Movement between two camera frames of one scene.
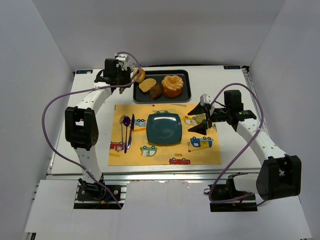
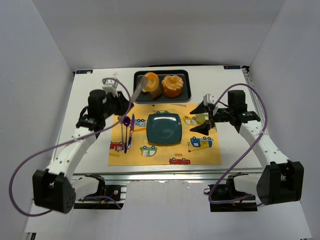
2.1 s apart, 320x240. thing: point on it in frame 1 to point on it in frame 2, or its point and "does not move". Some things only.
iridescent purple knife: [132, 124] does not move
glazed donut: [138, 75] to [152, 82]
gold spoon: [121, 121] does not move
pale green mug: [200, 117] does not move
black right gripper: [207, 120] does not move
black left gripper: [124, 83] to [120, 104]
